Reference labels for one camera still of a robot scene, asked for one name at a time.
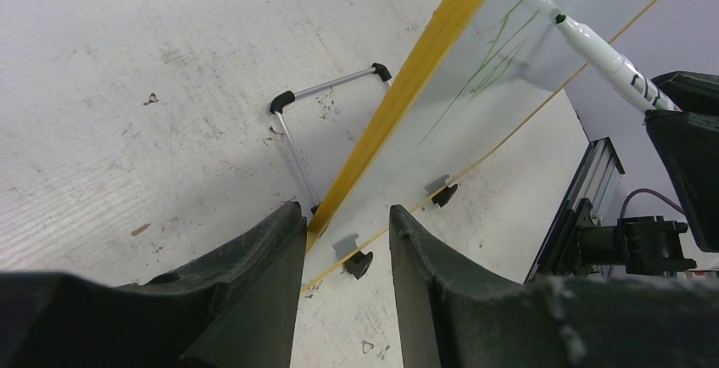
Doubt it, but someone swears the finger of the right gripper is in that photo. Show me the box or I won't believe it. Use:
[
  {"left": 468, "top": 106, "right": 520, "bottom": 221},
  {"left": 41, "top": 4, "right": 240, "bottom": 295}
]
[
  {"left": 644, "top": 110, "right": 718, "bottom": 253},
  {"left": 652, "top": 71, "right": 718, "bottom": 116}
]

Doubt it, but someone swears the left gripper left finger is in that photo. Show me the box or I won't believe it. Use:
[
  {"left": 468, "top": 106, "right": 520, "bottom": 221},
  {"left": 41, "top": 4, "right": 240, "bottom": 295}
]
[{"left": 1, "top": 201, "right": 307, "bottom": 367}]

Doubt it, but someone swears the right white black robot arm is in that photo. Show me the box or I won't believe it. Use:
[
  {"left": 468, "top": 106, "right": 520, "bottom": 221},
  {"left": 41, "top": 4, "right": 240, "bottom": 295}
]
[{"left": 531, "top": 71, "right": 718, "bottom": 276}]

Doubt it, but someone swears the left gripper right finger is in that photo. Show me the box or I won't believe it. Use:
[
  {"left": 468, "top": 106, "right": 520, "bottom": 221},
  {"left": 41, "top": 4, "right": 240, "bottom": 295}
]
[{"left": 388, "top": 204, "right": 718, "bottom": 367}]

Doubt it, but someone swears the right aluminium rail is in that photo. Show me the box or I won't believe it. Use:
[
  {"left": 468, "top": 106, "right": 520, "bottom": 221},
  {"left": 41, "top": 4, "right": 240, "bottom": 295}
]
[{"left": 524, "top": 137, "right": 625, "bottom": 283}]

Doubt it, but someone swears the yellow framed whiteboard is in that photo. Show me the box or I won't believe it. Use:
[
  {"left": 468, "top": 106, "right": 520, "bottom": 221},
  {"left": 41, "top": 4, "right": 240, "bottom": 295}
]
[{"left": 300, "top": 0, "right": 703, "bottom": 293}]

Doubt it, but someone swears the metal wire whiteboard stand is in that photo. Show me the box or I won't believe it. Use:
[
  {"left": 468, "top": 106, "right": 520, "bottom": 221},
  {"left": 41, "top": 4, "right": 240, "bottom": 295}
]
[{"left": 269, "top": 63, "right": 458, "bottom": 285}]

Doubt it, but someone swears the white green marker pen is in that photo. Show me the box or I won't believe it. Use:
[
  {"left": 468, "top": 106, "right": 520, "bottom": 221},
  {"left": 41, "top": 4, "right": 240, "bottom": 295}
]
[{"left": 554, "top": 14, "right": 681, "bottom": 113}]

